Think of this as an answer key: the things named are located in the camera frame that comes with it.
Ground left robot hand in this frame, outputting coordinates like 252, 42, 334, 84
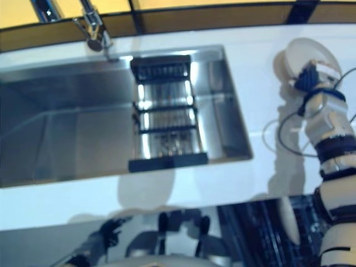
97, 216, 133, 249

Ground open dishwasher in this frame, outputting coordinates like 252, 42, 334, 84
219, 194, 356, 267

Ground beige robot torso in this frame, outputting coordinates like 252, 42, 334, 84
105, 254, 234, 267

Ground black sink dish rack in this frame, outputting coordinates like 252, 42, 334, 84
128, 55, 210, 172

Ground stainless steel sink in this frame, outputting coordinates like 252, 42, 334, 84
0, 44, 254, 189

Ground chrome kitchen faucet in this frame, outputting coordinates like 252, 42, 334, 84
36, 0, 119, 63

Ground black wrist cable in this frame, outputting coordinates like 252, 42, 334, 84
277, 69, 356, 158

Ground wire dishwasher rack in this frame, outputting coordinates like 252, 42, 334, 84
244, 196, 329, 267

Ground black window frame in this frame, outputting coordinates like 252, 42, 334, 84
0, 0, 356, 52

